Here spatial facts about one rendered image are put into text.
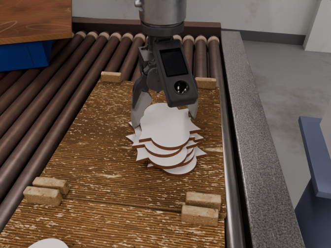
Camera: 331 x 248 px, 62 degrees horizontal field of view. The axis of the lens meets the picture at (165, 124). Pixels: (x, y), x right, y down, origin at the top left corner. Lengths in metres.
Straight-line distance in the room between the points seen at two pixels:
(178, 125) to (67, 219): 0.26
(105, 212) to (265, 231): 0.27
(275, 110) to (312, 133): 1.64
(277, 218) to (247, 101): 0.36
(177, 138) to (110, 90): 0.32
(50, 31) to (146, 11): 0.53
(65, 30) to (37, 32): 0.08
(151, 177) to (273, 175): 0.24
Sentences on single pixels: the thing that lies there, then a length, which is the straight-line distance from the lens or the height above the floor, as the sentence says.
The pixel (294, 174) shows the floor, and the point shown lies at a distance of 1.94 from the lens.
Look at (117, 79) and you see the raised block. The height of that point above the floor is 0.95.
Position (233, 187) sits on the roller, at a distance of 0.55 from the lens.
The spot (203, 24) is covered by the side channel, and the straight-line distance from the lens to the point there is 1.20.
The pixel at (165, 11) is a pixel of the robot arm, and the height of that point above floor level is 1.22.
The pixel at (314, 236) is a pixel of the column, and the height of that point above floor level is 0.61.
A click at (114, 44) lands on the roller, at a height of 0.91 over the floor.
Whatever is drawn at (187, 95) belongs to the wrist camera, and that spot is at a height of 1.12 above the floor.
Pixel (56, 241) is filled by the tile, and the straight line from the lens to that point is 0.47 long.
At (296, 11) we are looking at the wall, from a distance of 3.66.
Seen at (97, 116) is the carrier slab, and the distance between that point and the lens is 0.68.
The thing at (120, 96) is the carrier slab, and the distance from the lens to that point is 0.75.
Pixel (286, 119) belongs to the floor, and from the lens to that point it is 2.37.
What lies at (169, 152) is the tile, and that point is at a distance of 0.50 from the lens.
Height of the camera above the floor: 1.34
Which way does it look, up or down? 39 degrees down
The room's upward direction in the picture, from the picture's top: straight up
